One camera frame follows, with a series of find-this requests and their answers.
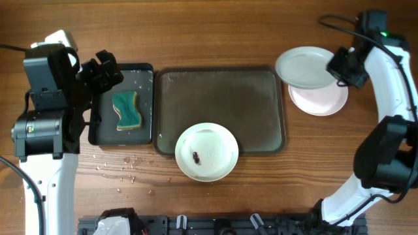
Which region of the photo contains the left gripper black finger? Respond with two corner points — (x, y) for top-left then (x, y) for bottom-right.
(96, 50), (124, 86)
(81, 59), (112, 93)

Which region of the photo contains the green yellow sponge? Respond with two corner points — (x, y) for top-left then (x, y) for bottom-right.
(112, 91), (142, 131)

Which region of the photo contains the white plate with dark smear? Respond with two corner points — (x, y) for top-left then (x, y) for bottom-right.
(288, 84), (348, 116)

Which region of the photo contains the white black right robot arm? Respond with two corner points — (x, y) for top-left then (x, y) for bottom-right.
(304, 10), (417, 234)

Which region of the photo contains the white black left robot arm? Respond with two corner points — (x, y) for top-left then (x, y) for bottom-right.
(11, 44), (123, 234)

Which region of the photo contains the small black tray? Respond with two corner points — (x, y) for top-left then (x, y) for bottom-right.
(88, 63), (153, 146)

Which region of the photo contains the large dark brown tray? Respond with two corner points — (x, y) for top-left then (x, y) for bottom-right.
(152, 66), (287, 156)

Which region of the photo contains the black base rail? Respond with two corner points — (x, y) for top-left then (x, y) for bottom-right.
(77, 208), (368, 235)

